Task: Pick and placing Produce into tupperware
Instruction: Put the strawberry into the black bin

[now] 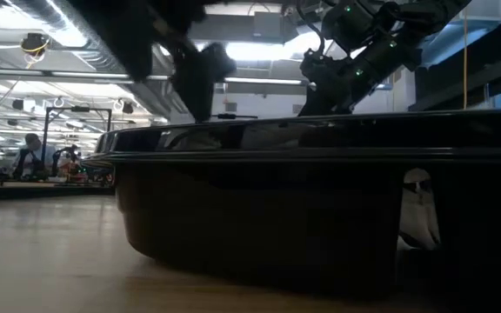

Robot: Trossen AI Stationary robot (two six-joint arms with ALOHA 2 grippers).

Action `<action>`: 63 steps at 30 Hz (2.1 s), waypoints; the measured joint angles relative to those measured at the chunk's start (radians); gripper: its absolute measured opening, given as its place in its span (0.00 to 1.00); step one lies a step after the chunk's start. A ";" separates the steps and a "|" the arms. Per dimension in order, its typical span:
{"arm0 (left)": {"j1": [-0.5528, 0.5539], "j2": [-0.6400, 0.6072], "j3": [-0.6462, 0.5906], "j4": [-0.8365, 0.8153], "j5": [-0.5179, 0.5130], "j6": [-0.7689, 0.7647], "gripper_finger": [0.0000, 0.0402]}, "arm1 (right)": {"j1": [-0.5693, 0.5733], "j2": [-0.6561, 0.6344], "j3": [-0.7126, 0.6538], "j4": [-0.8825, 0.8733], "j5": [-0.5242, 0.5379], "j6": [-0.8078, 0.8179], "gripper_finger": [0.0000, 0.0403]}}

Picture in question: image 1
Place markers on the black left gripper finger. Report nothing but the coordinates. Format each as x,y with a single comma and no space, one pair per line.
196,87
220,63

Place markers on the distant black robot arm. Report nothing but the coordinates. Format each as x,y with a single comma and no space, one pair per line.
65,158

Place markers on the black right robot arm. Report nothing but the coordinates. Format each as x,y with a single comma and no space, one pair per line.
407,26

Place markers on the ceiling light strip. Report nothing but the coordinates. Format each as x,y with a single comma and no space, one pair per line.
263,81

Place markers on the black plastic container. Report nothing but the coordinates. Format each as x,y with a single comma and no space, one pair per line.
255,208

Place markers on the person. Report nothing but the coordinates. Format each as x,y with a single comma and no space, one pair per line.
33,152

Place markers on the silver ceiling duct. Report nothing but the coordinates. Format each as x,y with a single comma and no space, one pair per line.
146,93

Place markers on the dark wall shelving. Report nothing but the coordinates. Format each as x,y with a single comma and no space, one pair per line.
472,82

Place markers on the black metal stand frame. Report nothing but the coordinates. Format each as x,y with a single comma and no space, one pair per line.
47,130

